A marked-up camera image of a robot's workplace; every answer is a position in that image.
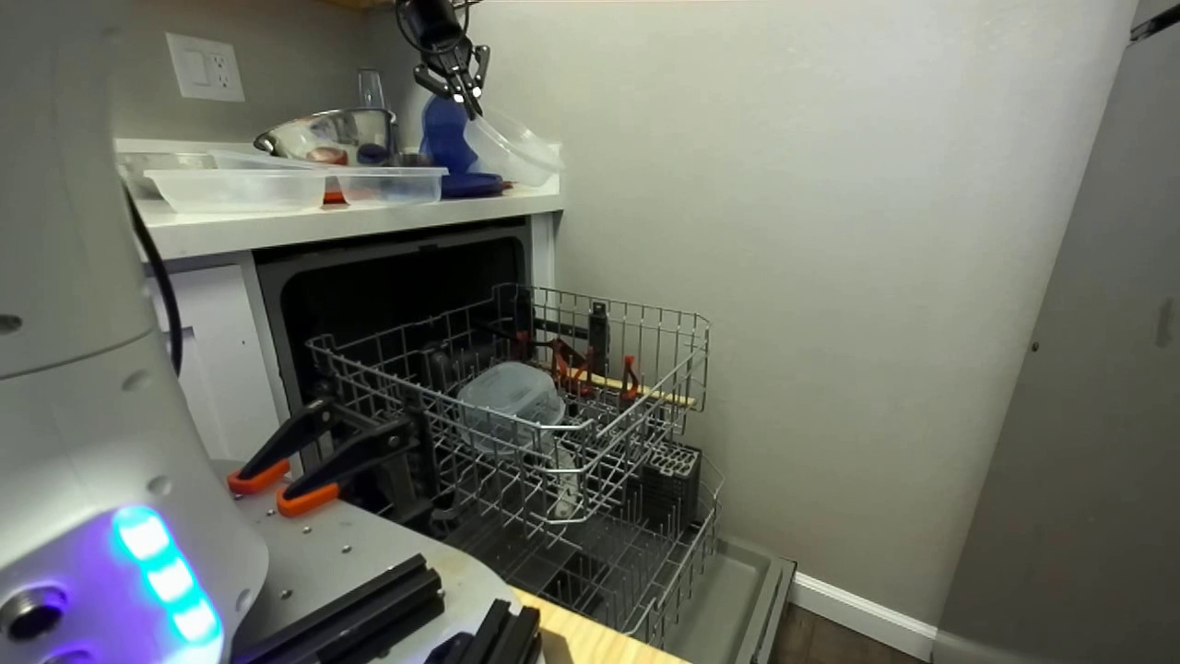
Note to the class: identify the long black aluminium extrusion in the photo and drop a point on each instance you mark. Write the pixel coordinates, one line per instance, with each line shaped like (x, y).
(351, 615)

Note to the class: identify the tall blue plastic container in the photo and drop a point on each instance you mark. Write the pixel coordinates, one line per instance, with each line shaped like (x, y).
(444, 139)

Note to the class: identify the white lower cabinet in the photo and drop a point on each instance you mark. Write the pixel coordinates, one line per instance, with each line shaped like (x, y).
(224, 357)

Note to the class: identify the large clear plastic tub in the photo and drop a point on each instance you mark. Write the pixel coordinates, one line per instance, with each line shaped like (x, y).
(232, 191)

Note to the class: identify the dishwasher door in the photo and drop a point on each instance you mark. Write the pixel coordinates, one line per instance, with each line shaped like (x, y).
(751, 604)

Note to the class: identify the black bottle in rack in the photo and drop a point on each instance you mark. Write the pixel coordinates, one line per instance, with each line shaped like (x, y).
(599, 337)

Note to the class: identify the clear rectangular plastic container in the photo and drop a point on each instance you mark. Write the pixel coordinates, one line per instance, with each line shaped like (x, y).
(390, 186)

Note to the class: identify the grey metal mounting plate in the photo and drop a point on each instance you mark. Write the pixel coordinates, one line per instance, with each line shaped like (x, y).
(355, 539)

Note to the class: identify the dark cutlery basket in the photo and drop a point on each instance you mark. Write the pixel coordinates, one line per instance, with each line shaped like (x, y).
(671, 483)

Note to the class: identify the white wall outlet plate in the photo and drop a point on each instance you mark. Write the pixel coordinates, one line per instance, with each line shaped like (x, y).
(203, 69)

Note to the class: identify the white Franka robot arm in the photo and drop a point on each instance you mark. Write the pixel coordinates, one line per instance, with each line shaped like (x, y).
(75, 406)

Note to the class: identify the white baseboard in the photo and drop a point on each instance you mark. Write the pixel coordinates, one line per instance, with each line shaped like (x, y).
(859, 615)

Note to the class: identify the frosted grey plastic container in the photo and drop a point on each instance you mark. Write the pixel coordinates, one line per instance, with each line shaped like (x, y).
(517, 396)

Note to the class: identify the black dishwasher body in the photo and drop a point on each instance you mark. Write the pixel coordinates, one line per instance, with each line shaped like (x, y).
(369, 280)

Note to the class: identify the clear plastic bowl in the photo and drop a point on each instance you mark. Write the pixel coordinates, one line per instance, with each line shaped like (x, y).
(517, 148)

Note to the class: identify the black clamp orange tips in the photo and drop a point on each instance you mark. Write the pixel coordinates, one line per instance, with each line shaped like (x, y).
(276, 451)
(351, 473)

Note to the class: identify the stainless steel refrigerator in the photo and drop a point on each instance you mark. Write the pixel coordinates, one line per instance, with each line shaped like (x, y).
(1083, 369)

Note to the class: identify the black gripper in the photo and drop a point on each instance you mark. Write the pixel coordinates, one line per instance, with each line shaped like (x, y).
(436, 35)

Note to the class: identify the dark blue round lid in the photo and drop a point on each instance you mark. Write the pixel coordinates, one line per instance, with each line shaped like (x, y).
(474, 186)

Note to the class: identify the blender with steel base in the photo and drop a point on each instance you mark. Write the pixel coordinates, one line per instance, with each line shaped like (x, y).
(374, 117)

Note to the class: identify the short black aluminium extrusion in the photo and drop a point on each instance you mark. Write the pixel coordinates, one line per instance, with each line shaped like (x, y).
(490, 635)

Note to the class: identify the shiny steel mixing bowl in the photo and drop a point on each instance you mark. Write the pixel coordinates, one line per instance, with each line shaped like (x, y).
(307, 134)

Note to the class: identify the wooden board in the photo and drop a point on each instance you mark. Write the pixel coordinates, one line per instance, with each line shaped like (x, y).
(601, 641)

